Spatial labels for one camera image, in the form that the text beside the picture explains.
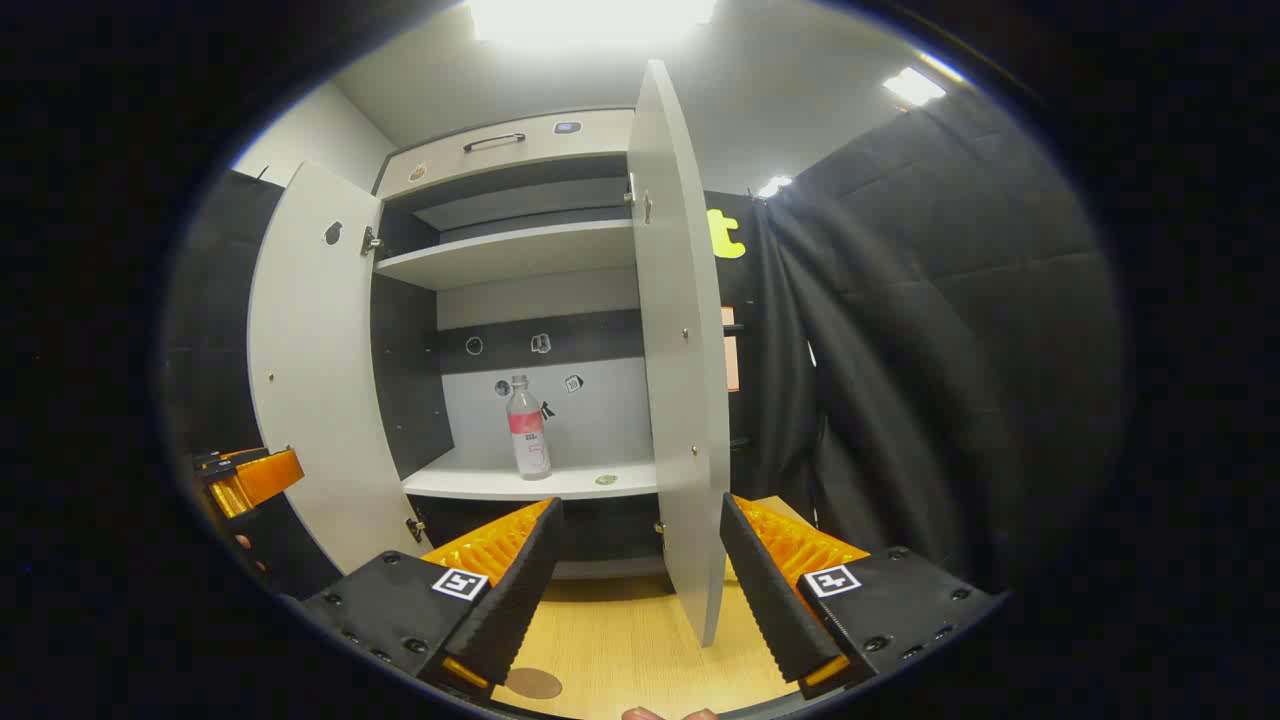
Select clear bottle with red label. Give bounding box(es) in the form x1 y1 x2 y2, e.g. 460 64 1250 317
505 375 553 482

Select white cabinet door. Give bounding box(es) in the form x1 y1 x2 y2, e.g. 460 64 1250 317
628 60 733 647
248 160 441 578

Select grey and white cabinet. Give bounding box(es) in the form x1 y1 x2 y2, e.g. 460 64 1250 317
370 108 736 591

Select rectangular ceiling light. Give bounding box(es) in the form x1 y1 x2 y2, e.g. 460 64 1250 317
882 66 947 107

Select black backdrop cloth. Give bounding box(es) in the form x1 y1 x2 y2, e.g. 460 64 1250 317
163 78 1128 606

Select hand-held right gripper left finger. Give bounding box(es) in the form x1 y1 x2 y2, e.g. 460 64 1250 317
300 497 564 701

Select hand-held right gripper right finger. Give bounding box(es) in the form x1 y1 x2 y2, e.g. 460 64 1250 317
720 492 1006 701

